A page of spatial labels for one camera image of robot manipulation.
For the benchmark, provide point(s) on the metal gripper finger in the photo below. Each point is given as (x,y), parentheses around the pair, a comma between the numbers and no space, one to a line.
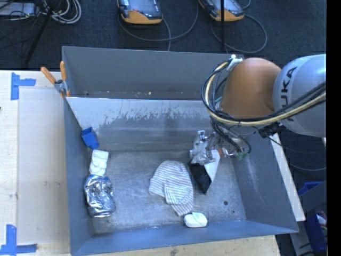
(201,137)
(200,156)

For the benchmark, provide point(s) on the black and white box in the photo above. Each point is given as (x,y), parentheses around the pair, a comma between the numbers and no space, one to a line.
(201,177)

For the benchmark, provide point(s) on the white striped cloth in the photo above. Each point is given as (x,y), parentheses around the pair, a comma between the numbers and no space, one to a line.
(173,180)

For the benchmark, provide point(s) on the grey metal bin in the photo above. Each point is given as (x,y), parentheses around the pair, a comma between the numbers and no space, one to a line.
(149,121)

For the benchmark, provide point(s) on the small white rounded packet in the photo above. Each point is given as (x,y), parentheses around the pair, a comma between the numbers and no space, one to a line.
(195,220)

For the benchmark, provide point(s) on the white crumpled packet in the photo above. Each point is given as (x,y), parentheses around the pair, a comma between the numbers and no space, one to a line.
(98,162)

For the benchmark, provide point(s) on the silver crumpled foil bag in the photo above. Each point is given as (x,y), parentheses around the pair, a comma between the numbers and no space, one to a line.
(98,196)

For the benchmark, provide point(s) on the small blue box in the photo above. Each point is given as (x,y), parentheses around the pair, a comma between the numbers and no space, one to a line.
(90,138)

